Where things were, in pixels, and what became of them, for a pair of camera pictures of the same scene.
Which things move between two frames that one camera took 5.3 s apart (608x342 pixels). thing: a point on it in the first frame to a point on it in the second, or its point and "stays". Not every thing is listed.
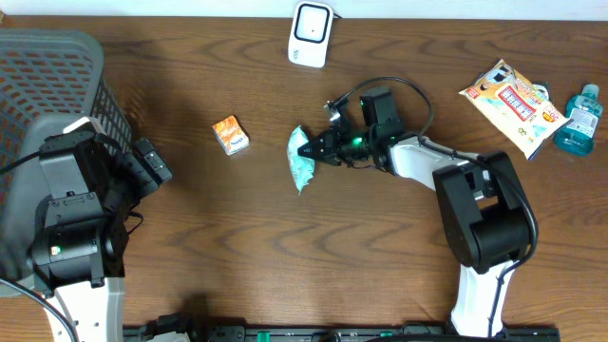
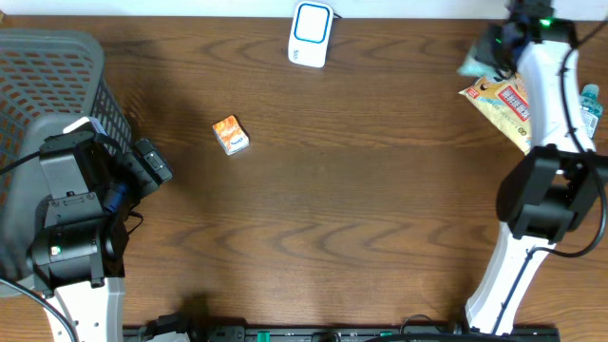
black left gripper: x=131 y=166 stays
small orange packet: x=230 y=135 stays
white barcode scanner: x=310 y=33 stays
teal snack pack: x=301 y=167 to x=473 y=66
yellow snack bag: x=524 y=117 stays
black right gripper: x=328 y=142 to x=484 y=52
